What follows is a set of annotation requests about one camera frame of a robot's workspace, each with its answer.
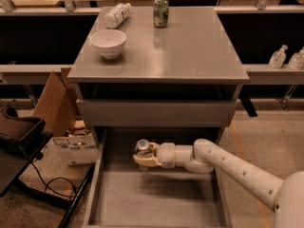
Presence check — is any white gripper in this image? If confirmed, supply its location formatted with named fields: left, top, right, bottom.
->
left=133, top=142, right=176, bottom=168

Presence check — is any silver redbull can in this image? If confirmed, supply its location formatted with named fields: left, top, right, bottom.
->
left=135, top=139, right=150, bottom=159

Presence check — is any white ceramic bowl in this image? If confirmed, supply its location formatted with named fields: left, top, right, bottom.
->
left=90, top=29, right=126, bottom=59

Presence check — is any clear plastic water bottle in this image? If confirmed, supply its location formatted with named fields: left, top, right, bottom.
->
left=104, top=3, right=131, bottom=29

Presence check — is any green soda can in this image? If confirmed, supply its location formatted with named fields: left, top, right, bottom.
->
left=153, top=0, right=169, bottom=28

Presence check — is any open grey middle drawer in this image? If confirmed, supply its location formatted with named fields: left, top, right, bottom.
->
left=82, top=126, right=232, bottom=228

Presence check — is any brown cardboard box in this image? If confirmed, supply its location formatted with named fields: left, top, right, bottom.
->
left=32, top=67, right=79, bottom=137

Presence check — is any closed grey top drawer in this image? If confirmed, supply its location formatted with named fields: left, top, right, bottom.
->
left=77, top=99, right=236, bottom=127

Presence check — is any white printed cardboard box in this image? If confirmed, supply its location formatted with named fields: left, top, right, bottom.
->
left=52, top=136, right=99, bottom=165

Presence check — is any black cable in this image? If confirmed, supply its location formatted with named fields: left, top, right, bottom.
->
left=29, top=161, right=88, bottom=201

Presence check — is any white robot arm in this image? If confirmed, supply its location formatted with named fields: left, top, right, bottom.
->
left=133, top=139, right=304, bottom=228

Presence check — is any grey drawer cabinet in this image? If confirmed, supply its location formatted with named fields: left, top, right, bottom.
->
left=66, top=6, right=250, bottom=228

